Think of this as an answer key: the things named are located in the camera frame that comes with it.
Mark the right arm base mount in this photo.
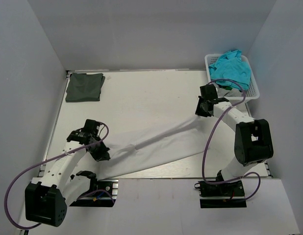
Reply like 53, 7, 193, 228
194, 180, 247, 209

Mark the grey garment in basket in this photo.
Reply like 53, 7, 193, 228
216, 87, 242, 97

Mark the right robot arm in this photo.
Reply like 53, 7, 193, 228
195, 83, 274, 195

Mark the green garment in basket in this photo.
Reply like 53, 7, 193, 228
219, 85, 233, 90

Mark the folded dark green t-shirt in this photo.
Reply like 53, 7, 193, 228
65, 73, 105, 103

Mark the white plastic basket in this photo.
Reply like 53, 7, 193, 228
204, 53, 260, 104

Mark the white t-shirt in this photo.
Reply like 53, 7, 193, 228
95, 116, 208, 180

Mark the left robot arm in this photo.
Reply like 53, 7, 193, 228
25, 119, 110, 227

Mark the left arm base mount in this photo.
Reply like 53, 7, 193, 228
70, 171, 118, 208

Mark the turquoise t-shirt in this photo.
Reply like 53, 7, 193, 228
208, 49, 251, 90

